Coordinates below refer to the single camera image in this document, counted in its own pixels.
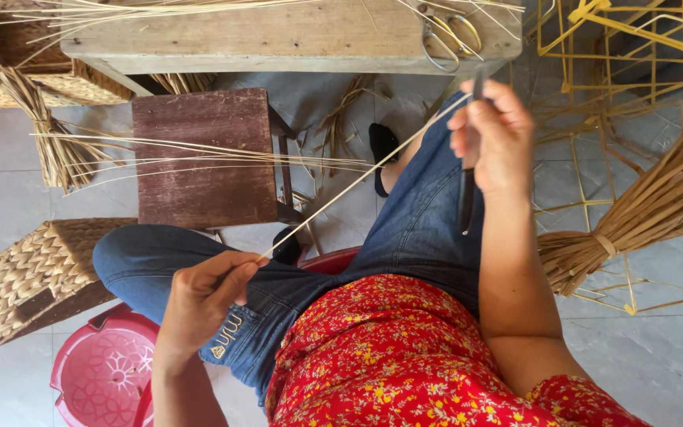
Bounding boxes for pale wooden bench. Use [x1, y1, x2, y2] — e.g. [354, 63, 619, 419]
[60, 0, 524, 97]

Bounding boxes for small brown wooden stool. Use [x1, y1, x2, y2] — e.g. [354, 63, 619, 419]
[131, 88, 308, 232]

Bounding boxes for dark handled knife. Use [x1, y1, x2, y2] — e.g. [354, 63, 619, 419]
[457, 74, 488, 236]

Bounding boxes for blue jeans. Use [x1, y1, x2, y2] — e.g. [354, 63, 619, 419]
[92, 91, 488, 411]

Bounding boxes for red floral shirt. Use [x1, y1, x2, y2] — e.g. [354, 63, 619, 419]
[264, 273, 654, 427]

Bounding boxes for loose thin reed strips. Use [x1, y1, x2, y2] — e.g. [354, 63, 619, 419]
[29, 132, 376, 195]

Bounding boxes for red plastic stool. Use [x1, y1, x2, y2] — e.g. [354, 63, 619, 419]
[50, 246, 364, 427]

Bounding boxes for metal scissors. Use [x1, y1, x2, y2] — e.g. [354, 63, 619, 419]
[420, 9, 485, 74]

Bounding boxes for person's left hand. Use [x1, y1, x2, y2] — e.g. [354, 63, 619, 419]
[155, 250, 270, 363]

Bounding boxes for thin pale reed strip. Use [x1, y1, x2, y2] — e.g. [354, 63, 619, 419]
[257, 92, 474, 262]

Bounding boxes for black sock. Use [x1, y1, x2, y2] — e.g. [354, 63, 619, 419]
[271, 226, 304, 266]
[368, 122, 402, 199]

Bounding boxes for straw scraps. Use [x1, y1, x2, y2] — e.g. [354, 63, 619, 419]
[294, 74, 392, 205]

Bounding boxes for long pale reed strips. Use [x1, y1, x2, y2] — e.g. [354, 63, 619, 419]
[0, 0, 526, 61]

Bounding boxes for heap of yellow wire frames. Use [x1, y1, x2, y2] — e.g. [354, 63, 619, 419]
[522, 0, 683, 316]

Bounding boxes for tied bundle of thin straw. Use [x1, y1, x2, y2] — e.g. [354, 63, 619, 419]
[0, 58, 124, 195]

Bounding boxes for person's right hand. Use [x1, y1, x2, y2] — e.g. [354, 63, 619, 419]
[447, 79, 537, 199]

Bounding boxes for woven seagrass box basket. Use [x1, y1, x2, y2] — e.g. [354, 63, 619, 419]
[0, 217, 138, 346]

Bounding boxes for tied bundle of flat reeds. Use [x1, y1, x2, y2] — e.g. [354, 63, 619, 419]
[537, 74, 683, 299]

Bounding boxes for short straw bundle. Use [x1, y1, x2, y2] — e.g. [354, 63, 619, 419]
[151, 72, 219, 96]

